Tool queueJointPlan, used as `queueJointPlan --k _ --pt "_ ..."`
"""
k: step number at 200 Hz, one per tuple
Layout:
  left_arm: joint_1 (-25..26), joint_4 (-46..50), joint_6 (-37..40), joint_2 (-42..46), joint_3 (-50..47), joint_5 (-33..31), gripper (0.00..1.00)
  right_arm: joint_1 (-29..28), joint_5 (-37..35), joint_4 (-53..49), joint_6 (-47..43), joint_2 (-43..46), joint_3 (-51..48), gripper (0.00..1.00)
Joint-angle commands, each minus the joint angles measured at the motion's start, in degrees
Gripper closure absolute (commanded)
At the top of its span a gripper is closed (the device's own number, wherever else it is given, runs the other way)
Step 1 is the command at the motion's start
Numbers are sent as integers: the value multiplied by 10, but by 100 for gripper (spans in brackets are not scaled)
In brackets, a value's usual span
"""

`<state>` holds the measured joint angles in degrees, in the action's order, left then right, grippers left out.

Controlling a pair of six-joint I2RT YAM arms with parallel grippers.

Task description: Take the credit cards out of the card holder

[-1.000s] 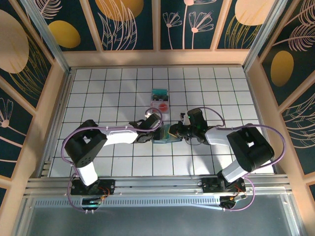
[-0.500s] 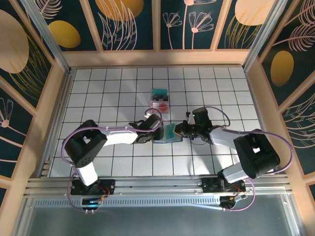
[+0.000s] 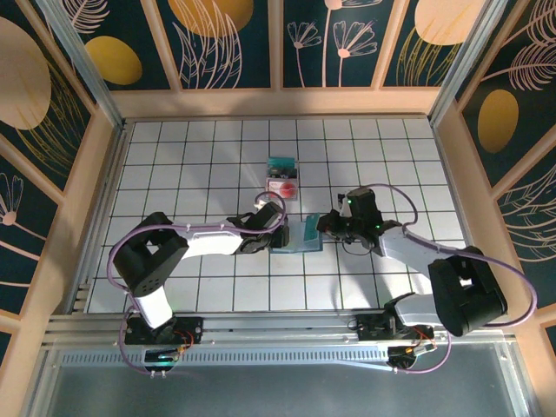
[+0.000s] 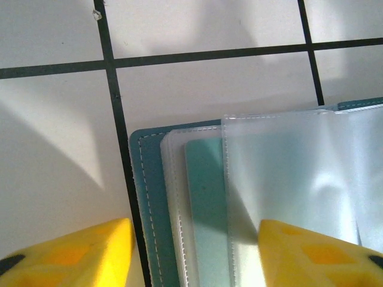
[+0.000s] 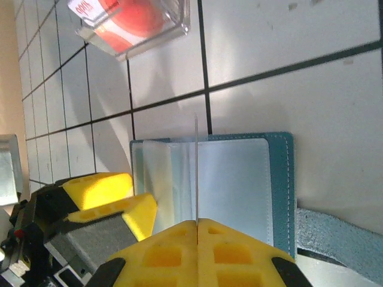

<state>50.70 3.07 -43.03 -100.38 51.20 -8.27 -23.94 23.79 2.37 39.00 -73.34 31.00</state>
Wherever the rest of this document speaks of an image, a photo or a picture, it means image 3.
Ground grey metal front plate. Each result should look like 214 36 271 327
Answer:
25 345 538 417

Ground floral panel pale fern leaves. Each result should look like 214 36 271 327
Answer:
497 173 556 310

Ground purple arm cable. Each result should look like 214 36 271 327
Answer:
107 190 288 377
341 183 539 375

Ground floral panel small yellow oval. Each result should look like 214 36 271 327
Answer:
58 0 171 91

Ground perforated metal cable duct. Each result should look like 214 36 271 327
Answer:
60 349 392 370

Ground floral panel pink flowers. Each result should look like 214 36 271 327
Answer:
282 0 394 88

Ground blue card holder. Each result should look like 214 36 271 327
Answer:
268 211 325 255

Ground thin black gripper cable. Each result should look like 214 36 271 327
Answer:
341 240 371 256

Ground aluminium mounting rail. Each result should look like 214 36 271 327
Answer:
43 308 516 348

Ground aluminium frame post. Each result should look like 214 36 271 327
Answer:
427 0 513 127
34 0 127 131

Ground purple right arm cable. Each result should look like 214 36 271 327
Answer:
341 183 539 375

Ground aluminium table side rail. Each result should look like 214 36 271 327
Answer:
67 123 131 314

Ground floral panel orange disc leaves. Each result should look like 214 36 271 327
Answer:
156 0 273 90

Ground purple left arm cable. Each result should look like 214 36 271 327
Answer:
107 190 288 377

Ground floral panel large peach disc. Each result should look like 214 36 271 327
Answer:
0 0 95 192

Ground floral panel yellow oval fern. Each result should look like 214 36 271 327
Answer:
455 0 556 189

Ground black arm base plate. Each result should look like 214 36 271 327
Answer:
123 315 205 347
354 313 435 344

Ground white card red circles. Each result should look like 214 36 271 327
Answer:
267 177 299 200

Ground small wired circuit board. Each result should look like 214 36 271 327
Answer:
387 342 438 373
142 345 195 373

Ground floral panel single pink flower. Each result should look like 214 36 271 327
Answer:
0 151 60 316

